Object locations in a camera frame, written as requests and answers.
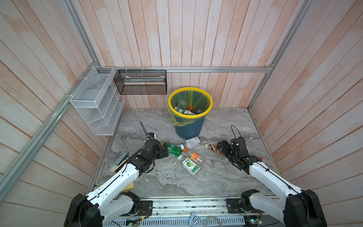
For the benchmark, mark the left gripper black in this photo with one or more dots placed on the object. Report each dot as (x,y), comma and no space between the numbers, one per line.
(161,154)

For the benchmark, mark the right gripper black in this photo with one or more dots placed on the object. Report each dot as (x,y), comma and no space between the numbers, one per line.
(224,149)

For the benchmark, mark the green plastic bottle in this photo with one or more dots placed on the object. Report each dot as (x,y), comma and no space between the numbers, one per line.
(176,150)

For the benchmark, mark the white label bottle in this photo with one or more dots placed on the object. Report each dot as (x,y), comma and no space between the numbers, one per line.
(188,112)

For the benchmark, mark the clear bottle white cap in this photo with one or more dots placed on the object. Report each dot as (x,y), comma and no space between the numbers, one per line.
(181,106)

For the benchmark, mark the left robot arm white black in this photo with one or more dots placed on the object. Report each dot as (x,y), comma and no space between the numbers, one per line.
(109,201)

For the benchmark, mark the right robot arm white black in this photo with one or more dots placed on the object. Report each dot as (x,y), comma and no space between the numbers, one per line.
(294,207)

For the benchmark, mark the teal bin with yellow rim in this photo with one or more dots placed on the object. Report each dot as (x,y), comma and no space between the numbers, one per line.
(190,131)

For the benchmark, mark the yellow bin liner bag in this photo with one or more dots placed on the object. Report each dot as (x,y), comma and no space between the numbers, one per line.
(196,98)

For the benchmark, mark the orange label small bottle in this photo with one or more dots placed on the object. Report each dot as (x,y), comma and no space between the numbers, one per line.
(195,157)

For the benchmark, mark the lime label juice bottle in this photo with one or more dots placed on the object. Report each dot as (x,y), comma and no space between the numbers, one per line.
(189,165)

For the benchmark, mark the yellow calculator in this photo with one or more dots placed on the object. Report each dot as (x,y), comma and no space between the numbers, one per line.
(128,187)

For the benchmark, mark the blue metal clip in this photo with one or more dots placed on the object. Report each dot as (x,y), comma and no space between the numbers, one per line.
(194,219)

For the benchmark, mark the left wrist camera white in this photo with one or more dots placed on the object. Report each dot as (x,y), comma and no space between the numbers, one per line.
(151,135)

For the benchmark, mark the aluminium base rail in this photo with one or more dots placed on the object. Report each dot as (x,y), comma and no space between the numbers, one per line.
(176,212)

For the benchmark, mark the black mesh wall basket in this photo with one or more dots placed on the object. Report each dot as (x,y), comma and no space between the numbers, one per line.
(141,82)

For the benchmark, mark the white wire mesh shelf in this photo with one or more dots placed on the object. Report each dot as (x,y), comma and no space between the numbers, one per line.
(98,101)

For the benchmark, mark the aluminium frame rail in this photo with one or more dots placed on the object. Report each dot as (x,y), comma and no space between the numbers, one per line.
(28,153)

